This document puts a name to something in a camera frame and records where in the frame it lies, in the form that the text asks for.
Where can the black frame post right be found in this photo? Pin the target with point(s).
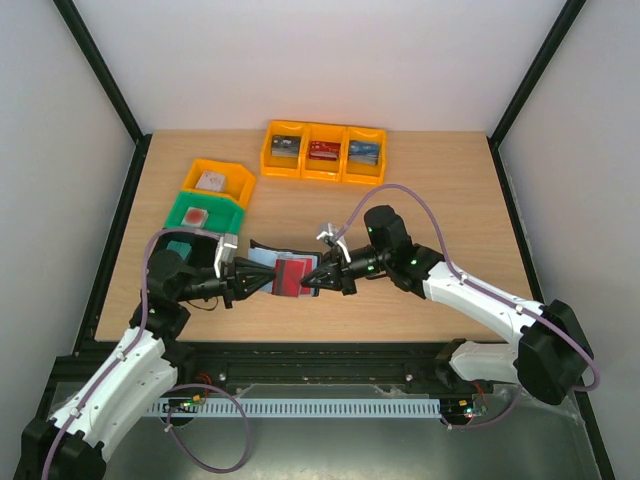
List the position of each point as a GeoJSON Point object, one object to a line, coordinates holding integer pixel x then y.
{"type": "Point", "coordinates": [550, 45]}

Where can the green plastic bin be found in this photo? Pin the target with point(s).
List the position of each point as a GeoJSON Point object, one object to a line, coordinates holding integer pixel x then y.
{"type": "Point", "coordinates": [224, 215]}

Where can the black frame post left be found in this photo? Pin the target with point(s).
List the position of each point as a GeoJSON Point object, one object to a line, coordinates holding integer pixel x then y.
{"type": "Point", "coordinates": [92, 54]}

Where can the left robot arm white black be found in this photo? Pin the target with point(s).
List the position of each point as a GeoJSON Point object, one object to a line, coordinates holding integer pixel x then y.
{"type": "Point", "coordinates": [81, 436]}

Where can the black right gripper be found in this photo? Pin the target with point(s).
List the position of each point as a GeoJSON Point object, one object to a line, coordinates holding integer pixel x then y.
{"type": "Point", "coordinates": [344, 270]}

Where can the yellow bin with blue cards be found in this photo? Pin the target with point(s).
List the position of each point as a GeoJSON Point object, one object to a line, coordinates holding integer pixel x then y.
{"type": "Point", "coordinates": [361, 174]}

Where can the yellow bin with grey cards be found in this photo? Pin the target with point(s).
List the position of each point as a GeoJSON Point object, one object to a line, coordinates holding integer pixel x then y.
{"type": "Point", "coordinates": [283, 167]}

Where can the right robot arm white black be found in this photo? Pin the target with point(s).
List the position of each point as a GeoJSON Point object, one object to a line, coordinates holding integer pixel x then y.
{"type": "Point", "coordinates": [544, 348]}

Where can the black frame post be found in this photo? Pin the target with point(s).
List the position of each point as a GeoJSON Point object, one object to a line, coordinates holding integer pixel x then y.
{"type": "Point", "coordinates": [92, 54]}
{"type": "Point", "coordinates": [550, 45]}

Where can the black leather card holder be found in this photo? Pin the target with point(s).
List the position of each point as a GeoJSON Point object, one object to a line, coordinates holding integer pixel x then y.
{"type": "Point", "coordinates": [266, 255]}

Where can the yellow bin with red cards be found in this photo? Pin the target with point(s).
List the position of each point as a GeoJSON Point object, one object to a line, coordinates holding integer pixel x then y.
{"type": "Point", "coordinates": [324, 170]}

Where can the blue VIP card stack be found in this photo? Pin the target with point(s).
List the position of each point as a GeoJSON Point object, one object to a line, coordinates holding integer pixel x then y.
{"type": "Point", "coordinates": [363, 152]}

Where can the white floral card stack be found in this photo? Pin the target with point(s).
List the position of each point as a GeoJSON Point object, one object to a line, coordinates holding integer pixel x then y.
{"type": "Point", "coordinates": [211, 181]}

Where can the teal VIP card stack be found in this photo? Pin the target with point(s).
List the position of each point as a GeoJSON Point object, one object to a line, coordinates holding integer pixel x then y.
{"type": "Point", "coordinates": [183, 249]}

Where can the yellow bin near green bin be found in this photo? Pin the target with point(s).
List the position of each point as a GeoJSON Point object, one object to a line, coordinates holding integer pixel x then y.
{"type": "Point", "coordinates": [228, 180]}

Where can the white red-circle card stack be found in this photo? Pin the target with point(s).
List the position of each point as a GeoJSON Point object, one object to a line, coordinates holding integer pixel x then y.
{"type": "Point", "coordinates": [195, 217]}

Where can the red VIP card stack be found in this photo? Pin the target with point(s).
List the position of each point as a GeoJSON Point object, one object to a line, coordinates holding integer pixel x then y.
{"type": "Point", "coordinates": [326, 151]}

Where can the white slotted cable duct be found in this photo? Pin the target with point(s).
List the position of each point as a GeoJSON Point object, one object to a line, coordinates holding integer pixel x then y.
{"type": "Point", "coordinates": [313, 408]}

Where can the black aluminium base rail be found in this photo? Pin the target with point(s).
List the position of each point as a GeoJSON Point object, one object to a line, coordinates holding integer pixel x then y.
{"type": "Point", "coordinates": [229, 367]}

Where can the grey VIP card stack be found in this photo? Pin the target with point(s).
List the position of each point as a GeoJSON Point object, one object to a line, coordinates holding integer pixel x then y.
{"type": "Point", "coordinates": [285, 146]}

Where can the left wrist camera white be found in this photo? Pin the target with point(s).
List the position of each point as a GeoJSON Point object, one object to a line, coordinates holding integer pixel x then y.
{"type": "Point", "coordinates": [225, 251]}

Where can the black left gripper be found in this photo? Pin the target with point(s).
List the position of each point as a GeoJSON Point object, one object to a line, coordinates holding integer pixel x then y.
{"type": "Point", "coordinates": [234, 280]}

